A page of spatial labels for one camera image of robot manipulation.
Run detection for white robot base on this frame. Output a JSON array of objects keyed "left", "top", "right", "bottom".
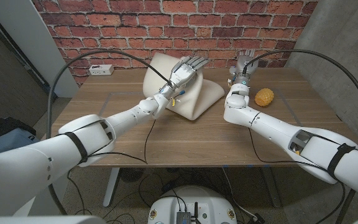
[{"left": 147, "top": 185, "right": 237, "bottom": 224}]

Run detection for grey table leg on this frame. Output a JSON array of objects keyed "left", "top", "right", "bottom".
[{"left": 261, "top": 167, "right": 282, "bottom": 208}]

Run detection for grey electronics box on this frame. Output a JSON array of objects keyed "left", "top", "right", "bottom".
[{"left": 176, "top": 211, "right": 192, "bottom": 224}]

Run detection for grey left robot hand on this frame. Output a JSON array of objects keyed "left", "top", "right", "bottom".
[{"left": 158, "top": 55, "right": 209, "bottom": 98}]

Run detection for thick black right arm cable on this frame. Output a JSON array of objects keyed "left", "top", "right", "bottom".
[{"left": 242, "top": 49, "right": 358, "bottom": 224}]

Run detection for red brick printed backdrop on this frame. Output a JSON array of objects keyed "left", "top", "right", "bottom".
[{"left": 31, "top": 0, "right": 318, "bottom": 86}]

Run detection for yellow bumpy toy fruit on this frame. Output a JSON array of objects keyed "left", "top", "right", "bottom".
[{"left": 254, "top": 88, "right": 275, "bottom": 108}]

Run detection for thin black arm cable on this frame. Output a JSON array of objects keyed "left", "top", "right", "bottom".
[
  {"left": 67, "top": 119, "right": 157, "bottom": 215},
  {"left": 247, "top": 127, "right": 346, "bottom": 224}
]

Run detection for white robot chest cover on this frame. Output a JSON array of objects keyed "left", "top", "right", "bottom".
[{"left": 0, "top": 215, "right": 107, "bottom": 224}]

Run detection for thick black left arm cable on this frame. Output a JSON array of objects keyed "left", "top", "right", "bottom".
[{"left": 46, "top": 49, "right": 175, "bottom": 215}]

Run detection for white partition panel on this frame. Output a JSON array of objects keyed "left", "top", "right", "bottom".
[{"left": 0, "top": 0, "right": 80, "bottom": 99}]

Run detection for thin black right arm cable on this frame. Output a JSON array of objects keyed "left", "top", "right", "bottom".
[{"left": 247, "top": 127, "right": 346, "bottom": 224}]

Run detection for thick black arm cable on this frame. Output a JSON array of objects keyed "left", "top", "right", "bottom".
[
  {"left": 46, "top": 49, "right": 175, "bottom": 215},
  {"left": 242, "top": 49, "right": 358, "bottom": 224}
]

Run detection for white power strip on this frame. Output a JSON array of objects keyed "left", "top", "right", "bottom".
[{"left": 88, "top": 64, "right": 115, "bottom": 77}]

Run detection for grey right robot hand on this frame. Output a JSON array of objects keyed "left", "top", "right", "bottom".
[{"left": 228, "top": 49, "right": 259, "bottom": 86}]

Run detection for white table leg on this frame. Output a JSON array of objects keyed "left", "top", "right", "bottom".
[{"left": 103, "top": 167, "right": 121, "bottom": 208}]

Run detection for black round floor object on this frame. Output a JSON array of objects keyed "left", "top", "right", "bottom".
[{"left": 119, "top": 167, "right": 145, "bottom": 184}]

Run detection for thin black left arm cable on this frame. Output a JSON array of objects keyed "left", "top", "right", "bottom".
[{"left": 67, "top": 119, "right": 157, "bottom": 215}]

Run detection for white memory foam sheet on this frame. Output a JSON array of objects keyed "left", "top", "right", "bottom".
[{"left": 142, "top": 52, "right": 226, "bottom": 121}]

